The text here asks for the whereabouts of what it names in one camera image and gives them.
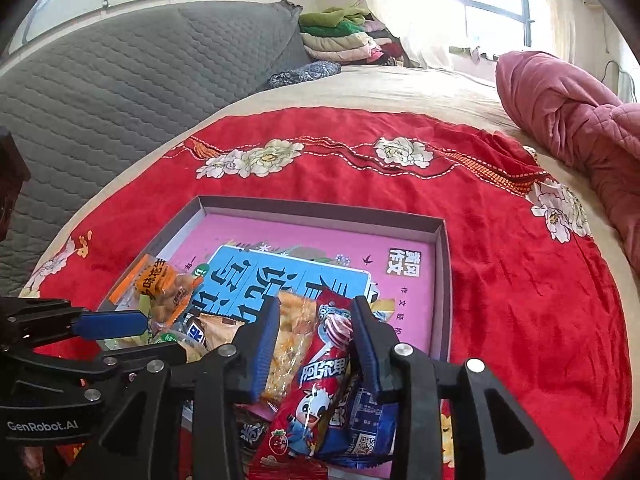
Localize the yellow puffed snack packet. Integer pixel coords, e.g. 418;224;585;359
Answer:
260;290;318;406

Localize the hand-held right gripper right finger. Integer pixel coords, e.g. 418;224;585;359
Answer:
350;296;573;480

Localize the white curtain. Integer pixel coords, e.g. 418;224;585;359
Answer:
362;0;616;71

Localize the grey quilted headboard cover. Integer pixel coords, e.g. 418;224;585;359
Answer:
0;0;313;296

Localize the stack of folded clothes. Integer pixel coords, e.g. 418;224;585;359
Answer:
299;6;408;67

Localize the beige pastry packet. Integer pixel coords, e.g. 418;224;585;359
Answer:
200;312;246;356

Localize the pink quilt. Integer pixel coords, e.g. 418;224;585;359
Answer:
495;50;640;276

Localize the window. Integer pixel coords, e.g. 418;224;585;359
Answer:
445;0;536;56

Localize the red lollipop packet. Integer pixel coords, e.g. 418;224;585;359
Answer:
247;292;371;480

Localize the peanut packet with orange label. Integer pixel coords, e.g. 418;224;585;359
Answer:
132;257;206;331

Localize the red floral blanket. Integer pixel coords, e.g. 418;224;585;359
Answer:
20;107;633;480

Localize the pink book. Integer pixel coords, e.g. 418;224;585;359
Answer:
165;212;438;478

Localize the clear packet with orange edge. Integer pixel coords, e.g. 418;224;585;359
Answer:
102;254;186;348

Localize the blue snack packet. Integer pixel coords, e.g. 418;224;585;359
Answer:
320;370;401;471

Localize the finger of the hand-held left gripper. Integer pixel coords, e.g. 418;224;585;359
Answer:
0;342;186;387
0;297;152;347

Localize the beige bed sheet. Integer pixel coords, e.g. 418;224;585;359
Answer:
30;62;640;311

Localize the dark blue patterned cloth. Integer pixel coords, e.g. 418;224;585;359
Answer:
267;60;342;91

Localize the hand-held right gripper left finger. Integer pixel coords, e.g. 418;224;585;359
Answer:
65;297;282;480

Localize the grey cardboard box tray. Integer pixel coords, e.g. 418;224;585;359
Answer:
95;195;453;480

